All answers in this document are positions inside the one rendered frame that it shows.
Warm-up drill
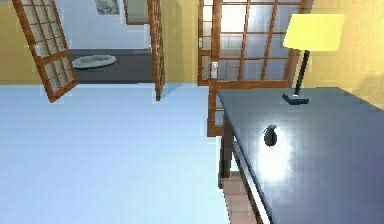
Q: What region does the brown glazed room door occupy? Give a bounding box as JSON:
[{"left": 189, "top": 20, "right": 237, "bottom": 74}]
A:
[
  {"left": 197, "top": 0, "right": 214, "bottom": 87},
  {"left": 207, "top": 0, "right": 314, "bottom": 138},
  {"left": 12, "top": 0, "right": 79, "bottom": 104},
  {"left": 146, "top": 0, "right": 166, "bottom": 102}
]

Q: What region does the small dark grey bottle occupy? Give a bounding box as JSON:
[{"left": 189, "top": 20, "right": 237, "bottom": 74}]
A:
[{"left": 263, "top": 124, "right": 279, "bottom": 148}]

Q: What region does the grey oval floor cushion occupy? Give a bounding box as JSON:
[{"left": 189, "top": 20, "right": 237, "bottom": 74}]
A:
[{"left": 71, "top": 54, "right": 117, "bottom": 70}]

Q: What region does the brown framed window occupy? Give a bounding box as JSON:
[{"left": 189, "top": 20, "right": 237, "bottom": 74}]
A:
[{"left": 123, "top": 0, "right": 150, "bottom": 26}]

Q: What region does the dark blue table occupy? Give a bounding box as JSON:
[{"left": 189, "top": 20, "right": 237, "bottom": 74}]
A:
[{"left": 216, "top": 86, "right": 384, "bottom": 224}]

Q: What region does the yellow shade table lamp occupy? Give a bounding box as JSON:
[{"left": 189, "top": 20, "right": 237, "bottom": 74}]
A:
[{"left": 281, "top": 13, "right": 346, "bottom": 106}]

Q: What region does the grey framed wall picture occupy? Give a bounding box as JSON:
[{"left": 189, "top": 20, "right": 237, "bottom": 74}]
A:
[{"left": 95, "top": 0, "right": 121, "bottom": 16}]

